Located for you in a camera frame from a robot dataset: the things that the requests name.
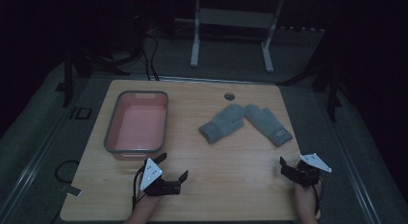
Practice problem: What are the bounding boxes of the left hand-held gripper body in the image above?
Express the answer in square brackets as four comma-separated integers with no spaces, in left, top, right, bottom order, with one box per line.
[139,158,182,197]

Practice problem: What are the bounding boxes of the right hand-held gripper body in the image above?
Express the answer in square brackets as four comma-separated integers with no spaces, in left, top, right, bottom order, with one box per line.
[280,152,333,188]

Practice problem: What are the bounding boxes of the person's right hand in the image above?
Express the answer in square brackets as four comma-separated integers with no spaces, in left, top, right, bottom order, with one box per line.
[293,179,323,220]

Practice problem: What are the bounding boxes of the person's left hand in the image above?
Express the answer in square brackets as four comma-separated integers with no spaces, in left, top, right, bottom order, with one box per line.
[129,192,163,222]

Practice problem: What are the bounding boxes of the pink basin with grey rim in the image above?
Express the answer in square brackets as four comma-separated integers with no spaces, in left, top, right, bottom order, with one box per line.
[103,89,169,162]

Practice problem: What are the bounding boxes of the grey mitten with label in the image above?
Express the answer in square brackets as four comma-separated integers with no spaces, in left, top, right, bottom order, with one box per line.
[243,103,293,148]

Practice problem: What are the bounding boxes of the plain grey mitten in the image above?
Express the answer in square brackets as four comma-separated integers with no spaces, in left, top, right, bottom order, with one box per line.
[198,103,246,145]

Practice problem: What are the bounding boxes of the grey tape piece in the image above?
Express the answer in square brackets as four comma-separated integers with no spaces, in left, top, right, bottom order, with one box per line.
[59,184,83,198]

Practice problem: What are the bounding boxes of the black tripod stand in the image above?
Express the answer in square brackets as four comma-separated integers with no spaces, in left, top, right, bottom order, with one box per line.
[277,28,344,123]
[55,47,131,109]

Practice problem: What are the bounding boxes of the white metal stand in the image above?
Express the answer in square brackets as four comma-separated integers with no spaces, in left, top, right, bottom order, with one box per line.
[190,0,285,74]

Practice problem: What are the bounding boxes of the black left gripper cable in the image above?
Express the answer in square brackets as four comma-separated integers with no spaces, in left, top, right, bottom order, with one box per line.
[131,165,149,215]

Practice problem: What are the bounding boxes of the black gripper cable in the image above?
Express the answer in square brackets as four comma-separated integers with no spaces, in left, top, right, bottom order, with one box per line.
[312,177,324,217]
[131,165,149,215]

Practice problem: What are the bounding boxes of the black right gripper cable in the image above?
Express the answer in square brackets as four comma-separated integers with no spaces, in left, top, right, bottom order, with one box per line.
[312,177,324,217]

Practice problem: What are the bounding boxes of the black looped floor cable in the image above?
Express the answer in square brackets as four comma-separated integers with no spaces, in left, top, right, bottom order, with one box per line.
[54,159,81,185]

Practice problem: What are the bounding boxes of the black floor cables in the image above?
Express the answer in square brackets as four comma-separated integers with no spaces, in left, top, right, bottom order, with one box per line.
[138,23,162,82]

